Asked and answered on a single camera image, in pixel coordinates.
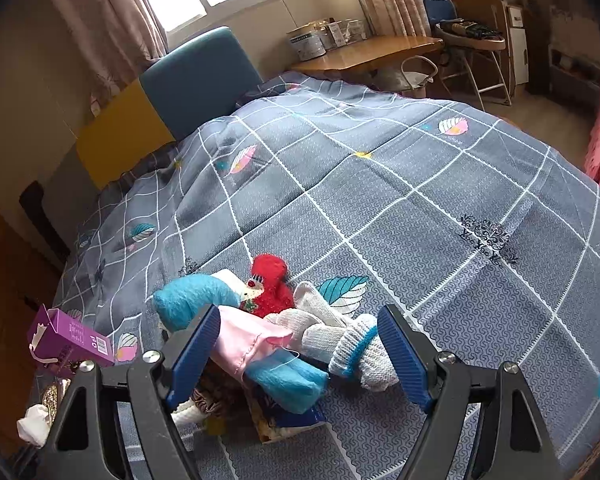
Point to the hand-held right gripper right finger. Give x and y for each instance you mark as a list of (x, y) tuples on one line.
[(405, 355)]

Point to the printed blue packet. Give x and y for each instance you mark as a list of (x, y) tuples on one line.
[(290, 422)]

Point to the white basket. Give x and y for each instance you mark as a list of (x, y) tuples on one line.
[(420, 77)]

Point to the white socks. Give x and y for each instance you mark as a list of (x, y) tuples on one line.
[(315, 305)]

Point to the white box on windowsill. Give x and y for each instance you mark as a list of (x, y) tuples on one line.
[(305, 42)]

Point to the white padded pack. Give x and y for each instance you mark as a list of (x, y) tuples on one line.
[(187, 412)]

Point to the blue and pink plush sock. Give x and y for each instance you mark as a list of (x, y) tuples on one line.
[(280, 382)]

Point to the white cabinet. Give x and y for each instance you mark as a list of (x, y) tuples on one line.
[(517, 45)]

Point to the brown patterned cloth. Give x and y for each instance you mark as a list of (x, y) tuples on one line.
[(217, 400)]

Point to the grey yellow blue headboard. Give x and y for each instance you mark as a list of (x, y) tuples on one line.
[(200, 80)]

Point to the grey checked quilt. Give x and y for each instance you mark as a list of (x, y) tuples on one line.
[(380, 185)]

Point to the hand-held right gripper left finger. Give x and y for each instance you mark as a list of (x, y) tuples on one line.
[(192, 355)]

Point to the wooden wardrobe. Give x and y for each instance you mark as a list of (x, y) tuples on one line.
[(5, 310)]

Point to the wooden high chair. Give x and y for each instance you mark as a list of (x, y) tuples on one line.
[(477, 35)]

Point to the clear storage box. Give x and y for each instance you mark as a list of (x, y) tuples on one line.
[(354, 30)]

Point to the white tissue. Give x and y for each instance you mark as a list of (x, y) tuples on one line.
[(32, 425)]

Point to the purple tissue box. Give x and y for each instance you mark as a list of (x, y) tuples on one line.
[(72, 337)]

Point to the wooden desk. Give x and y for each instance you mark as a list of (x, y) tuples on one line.
[(365, 52)]

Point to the white knit glove blue band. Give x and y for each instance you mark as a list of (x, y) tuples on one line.
[(365, 360)]

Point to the red knitted sock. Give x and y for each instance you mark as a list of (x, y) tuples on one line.
[(272, 285)]

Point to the ornate gold tissue box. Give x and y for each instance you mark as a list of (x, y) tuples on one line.
[(50, 397)]

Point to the blue folding chair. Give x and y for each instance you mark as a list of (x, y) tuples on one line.
[(436, 7)]

